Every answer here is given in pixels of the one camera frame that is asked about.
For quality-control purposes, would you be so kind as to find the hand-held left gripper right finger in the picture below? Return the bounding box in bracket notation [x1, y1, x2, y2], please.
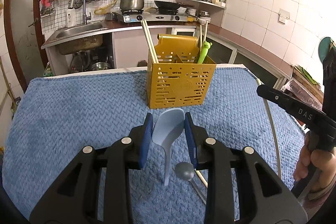
[184, 112, 308, 224]

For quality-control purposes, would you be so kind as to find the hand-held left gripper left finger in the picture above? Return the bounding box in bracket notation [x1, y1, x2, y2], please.
[29, 112, 154, 224]

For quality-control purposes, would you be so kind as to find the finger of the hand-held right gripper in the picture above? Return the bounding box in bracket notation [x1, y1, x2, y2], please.
[257, 85, 326, 132]

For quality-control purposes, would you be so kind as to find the light blue plastic spoon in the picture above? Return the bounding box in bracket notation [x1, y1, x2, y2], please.
[152, 109, 185, 186]

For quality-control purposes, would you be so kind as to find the yellow perforated utensil holder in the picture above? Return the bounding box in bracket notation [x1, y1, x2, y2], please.
[147, 34, 217, 109]

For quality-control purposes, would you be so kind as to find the person's right hand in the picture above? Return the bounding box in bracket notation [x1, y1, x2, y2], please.
[293, 133, 336, 201]

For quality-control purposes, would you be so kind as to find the plastic wrapped bundle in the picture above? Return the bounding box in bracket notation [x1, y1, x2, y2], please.
[281, 78, 323, 109]

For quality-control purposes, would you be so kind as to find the wooden crate with greens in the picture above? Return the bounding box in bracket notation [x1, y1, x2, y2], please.
[290, 65, 324, 102]

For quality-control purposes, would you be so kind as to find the grey spoon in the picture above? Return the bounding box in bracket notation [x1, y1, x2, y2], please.
[175, 162, 208, 205]

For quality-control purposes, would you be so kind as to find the wide cabinet glass door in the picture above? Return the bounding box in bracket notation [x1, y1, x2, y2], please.
[232, 49, 286, 89]
[210, 38, 237, 64]

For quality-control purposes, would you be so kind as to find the teal round disc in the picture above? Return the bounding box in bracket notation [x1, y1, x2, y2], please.
[318, 36, 336, 62]

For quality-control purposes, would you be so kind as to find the brown kitchen counter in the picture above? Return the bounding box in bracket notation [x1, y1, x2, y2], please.
[41, 20, 294, 77]

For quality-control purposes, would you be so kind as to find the blue knitted towel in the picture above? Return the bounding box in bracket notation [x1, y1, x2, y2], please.
[3, 67, 306, 224]

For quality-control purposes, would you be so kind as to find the steel basin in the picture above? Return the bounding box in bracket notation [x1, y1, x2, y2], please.
[88, 62, 108, 71]

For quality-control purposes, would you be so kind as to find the narrow cabinet glass door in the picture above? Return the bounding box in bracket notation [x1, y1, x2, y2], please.
[171, 27, 197, 37]

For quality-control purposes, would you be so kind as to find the stack of small bowls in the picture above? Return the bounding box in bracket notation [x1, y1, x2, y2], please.
[197, 10, 212, 25]

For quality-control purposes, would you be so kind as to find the steel gas stove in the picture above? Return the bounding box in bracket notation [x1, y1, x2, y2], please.
[117, 10, 188, 24]

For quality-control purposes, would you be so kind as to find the black wok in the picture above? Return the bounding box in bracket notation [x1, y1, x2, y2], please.
[154, 0, 181, 10]

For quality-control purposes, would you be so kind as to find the stainless steel sink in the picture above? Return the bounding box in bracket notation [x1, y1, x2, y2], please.
[42, 21, 109, 55]

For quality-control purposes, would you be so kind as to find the steel pot with lid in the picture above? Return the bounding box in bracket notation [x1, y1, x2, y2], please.
[117, 0, 148, 11]

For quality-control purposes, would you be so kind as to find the brown framed glass door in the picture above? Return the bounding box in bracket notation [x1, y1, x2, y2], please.
[4, 0, 49, 85]

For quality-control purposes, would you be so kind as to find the green caterpillar handled utensil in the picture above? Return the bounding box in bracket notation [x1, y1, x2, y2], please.
[197, 41, 214, 64]

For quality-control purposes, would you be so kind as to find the white wall socket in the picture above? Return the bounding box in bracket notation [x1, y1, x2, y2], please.
[278, 9, 290, 24]

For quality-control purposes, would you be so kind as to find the yellow hose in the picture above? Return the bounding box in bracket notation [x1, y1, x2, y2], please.
[94, 0, 117, 15]

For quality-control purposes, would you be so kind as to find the wire basket with rags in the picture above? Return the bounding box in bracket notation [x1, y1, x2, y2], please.
[38, 0, 57, 17]

